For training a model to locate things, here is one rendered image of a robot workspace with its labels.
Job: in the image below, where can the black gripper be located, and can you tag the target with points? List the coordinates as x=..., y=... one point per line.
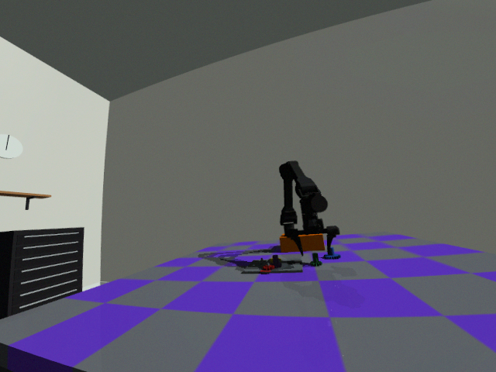
x=332, y=231

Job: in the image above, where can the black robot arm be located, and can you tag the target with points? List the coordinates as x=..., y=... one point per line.
x=311, y=201

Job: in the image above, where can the green gear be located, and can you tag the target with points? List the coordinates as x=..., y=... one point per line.
x=315, y=261

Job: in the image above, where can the blue gear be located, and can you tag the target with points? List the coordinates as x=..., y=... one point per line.
x=332, y=255

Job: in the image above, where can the dark purple gear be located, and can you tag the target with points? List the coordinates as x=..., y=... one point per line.
x=275, y=259

